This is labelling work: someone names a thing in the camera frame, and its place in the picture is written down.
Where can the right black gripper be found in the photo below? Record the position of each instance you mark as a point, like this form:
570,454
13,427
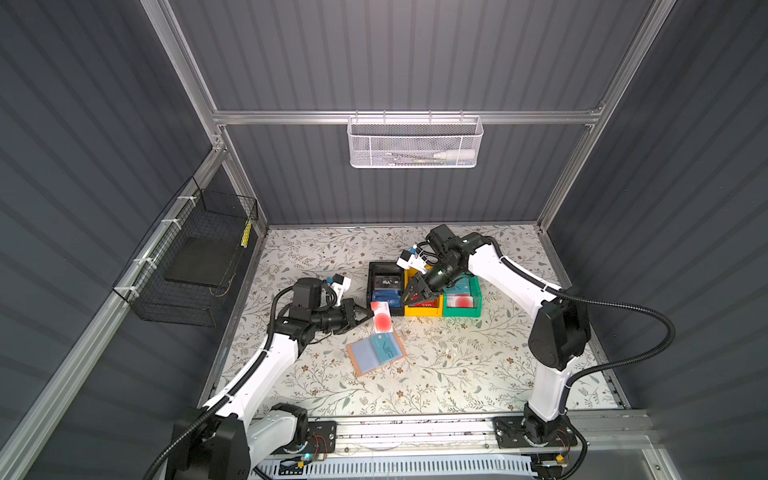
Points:
418,284

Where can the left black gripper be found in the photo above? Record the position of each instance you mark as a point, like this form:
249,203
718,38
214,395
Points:
358,321

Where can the white card with red circle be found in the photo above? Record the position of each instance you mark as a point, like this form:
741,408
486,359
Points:
382,319

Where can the teal VIP card from holder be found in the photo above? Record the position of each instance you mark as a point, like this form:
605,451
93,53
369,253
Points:
386,348

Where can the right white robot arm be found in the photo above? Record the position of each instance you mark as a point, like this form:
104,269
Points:
560,330

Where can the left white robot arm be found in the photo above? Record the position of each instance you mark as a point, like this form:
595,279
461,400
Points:
224,438

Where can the lower red VIP card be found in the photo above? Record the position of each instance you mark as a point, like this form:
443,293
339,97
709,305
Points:
421,303

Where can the blue card in bin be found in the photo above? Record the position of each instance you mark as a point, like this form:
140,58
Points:
391,297

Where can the teal card in bin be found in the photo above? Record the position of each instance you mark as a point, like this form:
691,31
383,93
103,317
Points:
461,287

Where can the pink card in bin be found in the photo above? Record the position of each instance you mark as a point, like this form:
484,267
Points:
459,302

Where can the dark card in bin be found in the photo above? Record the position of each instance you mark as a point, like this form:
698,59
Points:
388,281

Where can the yellow plastic bin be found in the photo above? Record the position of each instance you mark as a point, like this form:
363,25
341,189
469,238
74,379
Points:
419,312

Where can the black plastic bin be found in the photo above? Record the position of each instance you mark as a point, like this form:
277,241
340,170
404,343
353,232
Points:
382,267

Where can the green plastic bin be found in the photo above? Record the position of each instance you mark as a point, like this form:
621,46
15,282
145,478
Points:
476,311

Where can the yellow tag on basket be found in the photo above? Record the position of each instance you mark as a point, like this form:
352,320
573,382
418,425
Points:
245,237

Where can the white marker in basket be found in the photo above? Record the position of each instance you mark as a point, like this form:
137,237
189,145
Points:
457,156

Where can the black pad in basket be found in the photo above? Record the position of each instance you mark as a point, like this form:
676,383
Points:
201,262

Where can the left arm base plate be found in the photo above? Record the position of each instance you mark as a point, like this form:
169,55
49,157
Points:
315,437

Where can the white vented cable duct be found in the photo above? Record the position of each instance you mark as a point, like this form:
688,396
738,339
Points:
407,467

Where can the white wire mesh basket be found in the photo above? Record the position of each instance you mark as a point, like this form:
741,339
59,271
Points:
408,142

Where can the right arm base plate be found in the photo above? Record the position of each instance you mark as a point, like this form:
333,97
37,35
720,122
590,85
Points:
530,431

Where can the black wire wall basket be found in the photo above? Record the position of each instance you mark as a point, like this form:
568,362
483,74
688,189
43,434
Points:
202,213

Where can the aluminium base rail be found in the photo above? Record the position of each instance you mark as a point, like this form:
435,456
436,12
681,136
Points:
472,433

